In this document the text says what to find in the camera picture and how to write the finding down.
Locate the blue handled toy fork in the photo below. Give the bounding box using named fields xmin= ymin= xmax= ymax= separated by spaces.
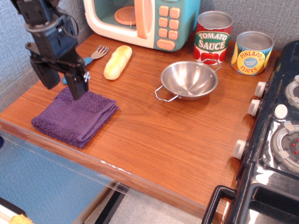
xmin=62 ymin=45 xmax=110 ymax=85

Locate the yellow toy bread roll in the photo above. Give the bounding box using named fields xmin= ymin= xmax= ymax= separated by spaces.
xmin=103 ymin=45 xmax=132 ymax=80

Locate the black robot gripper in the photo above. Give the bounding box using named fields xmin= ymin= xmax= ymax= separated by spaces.
xmin=25 ymin=15 xmax=89 ymax=100

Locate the tomato sauce can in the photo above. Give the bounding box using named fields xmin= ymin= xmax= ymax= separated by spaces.
xmin=193 ymin=11 xmax=233 ymax=65

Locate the pineapple slices can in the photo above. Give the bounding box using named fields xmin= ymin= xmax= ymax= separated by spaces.
xmin=231 ymin=31 xmax=274 ymax=76

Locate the purple cloth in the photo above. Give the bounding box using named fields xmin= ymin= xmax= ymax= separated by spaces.
xmin=31 ymin=87 xmax=118 ymax=149

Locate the small steel bowl with handles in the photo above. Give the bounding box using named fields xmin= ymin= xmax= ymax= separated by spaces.
xmin=155 ymin=59 xmax=221 ymax=102

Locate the teal toy microwave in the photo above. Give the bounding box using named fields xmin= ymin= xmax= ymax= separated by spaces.
xmin=83 ymin=0 xmax=201 ymax=52

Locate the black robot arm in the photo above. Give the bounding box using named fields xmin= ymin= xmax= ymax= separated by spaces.
xmin=12 ymin=0 xmax=90 ymax=100

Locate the black toy stove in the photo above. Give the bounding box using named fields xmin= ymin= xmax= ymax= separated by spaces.
xmin=202 ymin=41 xmax=299 ymax=224

